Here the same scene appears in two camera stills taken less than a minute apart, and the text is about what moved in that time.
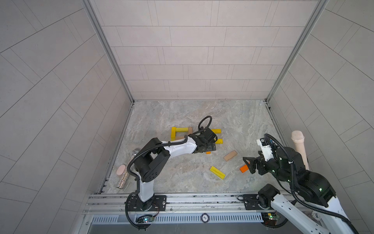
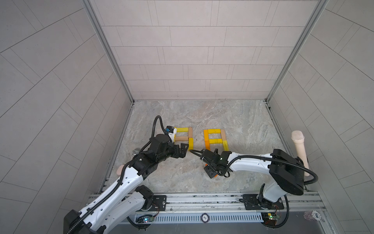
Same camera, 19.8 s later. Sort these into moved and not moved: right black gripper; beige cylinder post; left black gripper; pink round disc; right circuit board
Moved: left black gripper; right black gripper
Not moved: pink round disc; beige cylinder post; right circuit board
